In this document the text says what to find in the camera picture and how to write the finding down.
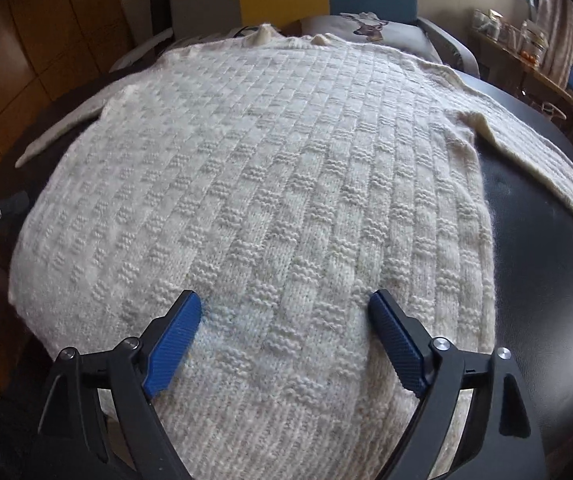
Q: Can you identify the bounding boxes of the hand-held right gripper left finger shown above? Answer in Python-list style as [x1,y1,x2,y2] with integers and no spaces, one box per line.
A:
[31,289,203,480]

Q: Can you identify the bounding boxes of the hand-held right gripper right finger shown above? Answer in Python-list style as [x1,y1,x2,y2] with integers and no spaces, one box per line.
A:
[369,288,547,480]

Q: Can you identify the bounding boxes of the cream knitted sweater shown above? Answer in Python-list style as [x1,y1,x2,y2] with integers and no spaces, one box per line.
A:
[9,22,573,480]

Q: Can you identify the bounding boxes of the black padded table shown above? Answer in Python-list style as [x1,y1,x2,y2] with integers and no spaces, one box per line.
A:
[0,75,573,480]

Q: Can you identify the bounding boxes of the wooden desk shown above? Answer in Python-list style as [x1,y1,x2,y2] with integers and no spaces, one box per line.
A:
[469,27,573,161]

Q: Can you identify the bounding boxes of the grey deer print pillow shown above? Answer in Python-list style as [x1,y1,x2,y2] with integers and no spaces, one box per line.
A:
[299,10,440,61]

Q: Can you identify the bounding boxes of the group of storage jars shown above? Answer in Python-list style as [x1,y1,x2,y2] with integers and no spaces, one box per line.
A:
[474,7,550,56]

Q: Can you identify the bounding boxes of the beige patterned curtain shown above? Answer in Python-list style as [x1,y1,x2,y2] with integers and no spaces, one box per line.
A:
[531,0,573,86]

